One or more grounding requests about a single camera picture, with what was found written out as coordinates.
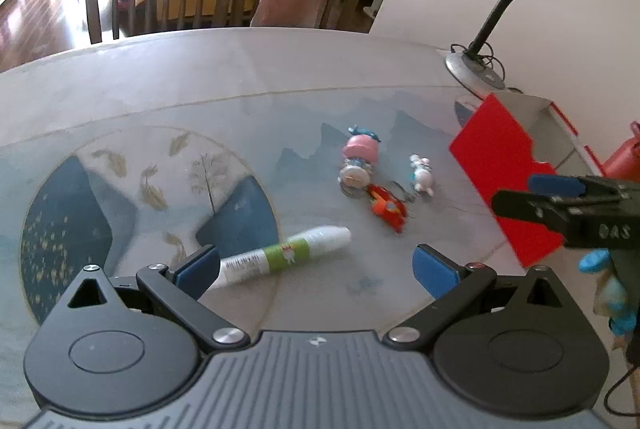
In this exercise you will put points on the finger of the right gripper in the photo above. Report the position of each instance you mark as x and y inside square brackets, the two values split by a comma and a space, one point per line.
[580, 187]
[545, 209]

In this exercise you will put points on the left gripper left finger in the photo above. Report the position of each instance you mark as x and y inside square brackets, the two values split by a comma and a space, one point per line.
[174, 293]

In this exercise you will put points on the blue gloved hand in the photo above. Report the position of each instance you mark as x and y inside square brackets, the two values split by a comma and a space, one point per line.
[611, 298]

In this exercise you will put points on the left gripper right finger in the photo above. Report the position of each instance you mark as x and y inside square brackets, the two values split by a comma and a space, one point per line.
[457, 290]

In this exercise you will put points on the blue landscape table mat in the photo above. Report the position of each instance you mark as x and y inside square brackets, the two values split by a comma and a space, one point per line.
[242, 173]

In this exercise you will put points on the red orange dragon toy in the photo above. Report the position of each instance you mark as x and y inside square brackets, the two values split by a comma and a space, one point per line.
[387, 207]

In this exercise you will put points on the red cardboard box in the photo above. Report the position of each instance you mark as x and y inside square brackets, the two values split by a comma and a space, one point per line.
[511, 137]

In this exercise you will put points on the pink blue figurine keychain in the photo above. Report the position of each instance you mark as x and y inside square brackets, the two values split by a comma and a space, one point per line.
[360, 157]

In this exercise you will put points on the red water bottle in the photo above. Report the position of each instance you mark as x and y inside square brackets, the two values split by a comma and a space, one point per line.
[624, 163]

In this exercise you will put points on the white bunny figurine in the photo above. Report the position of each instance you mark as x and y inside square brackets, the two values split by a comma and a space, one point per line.
[422, 178]

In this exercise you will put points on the white green pen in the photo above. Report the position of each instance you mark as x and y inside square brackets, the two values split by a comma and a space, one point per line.
[296, 250]

